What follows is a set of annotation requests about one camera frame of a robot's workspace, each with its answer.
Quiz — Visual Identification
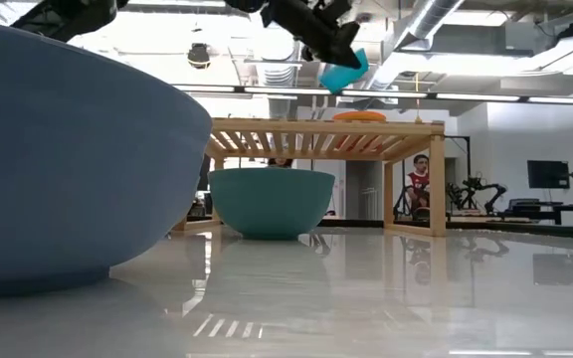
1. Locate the black monitor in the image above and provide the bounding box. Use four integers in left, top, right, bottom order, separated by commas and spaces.
526, 159, 571, 190

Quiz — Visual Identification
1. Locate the orange plate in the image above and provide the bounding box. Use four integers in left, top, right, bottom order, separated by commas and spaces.
332, 109, 388, 123

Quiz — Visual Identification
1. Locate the large dusty blue bowl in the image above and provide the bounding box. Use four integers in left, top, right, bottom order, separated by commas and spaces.
0, 18, 214, 300

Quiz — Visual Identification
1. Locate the black round ceiling device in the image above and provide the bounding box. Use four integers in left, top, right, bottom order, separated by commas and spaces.
187, 43, 212, 71

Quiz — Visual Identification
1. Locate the long ceiling light strip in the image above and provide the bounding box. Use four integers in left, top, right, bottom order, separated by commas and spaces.
171, 83, 573, 106

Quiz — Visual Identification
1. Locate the black desk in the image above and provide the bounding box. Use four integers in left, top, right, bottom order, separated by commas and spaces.
497, 197, 573, 226

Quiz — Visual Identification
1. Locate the silver smooth air duct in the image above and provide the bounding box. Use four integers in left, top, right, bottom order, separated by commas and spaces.
363, 0, 467, 91

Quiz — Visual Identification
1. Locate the yellow hanging cord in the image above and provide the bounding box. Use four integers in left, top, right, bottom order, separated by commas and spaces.
412, 72, 425, 125

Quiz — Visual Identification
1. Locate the teal bowl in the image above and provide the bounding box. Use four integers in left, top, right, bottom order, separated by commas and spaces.
208, 167, 336, 242

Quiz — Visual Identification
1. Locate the wooden slatted shelf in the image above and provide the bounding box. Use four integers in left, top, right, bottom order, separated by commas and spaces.
170, 116, 448, 239

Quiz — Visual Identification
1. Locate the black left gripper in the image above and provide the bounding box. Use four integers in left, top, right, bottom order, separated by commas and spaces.
261, 0, 362, 70

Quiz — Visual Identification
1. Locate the corrugated silver air duct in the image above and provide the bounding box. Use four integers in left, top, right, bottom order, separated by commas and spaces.
254, 42, 301, 120

